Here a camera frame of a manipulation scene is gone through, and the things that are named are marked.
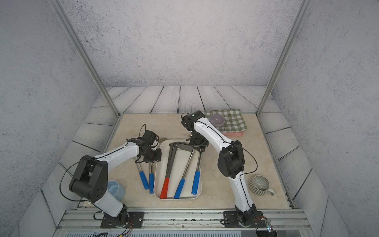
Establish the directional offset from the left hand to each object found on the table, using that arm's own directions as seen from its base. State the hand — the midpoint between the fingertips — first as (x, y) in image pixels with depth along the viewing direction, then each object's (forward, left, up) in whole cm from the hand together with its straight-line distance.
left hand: (163, 159), depth 90 cm
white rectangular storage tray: (-3, -9, -4) cm, 10 cm away
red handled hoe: (+10, -5, -2) cm, 11 cm away
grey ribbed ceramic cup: (-15, -55, -4) cm, 57 cm away
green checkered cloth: (+34, -50, -3) cm, 61 cm away
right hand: (0, -22, +9) cm, 23 cm away
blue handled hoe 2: (-20, -18, +8) cm, 28 cm away
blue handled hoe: (-14, -11, -2) cm, 18 cm away
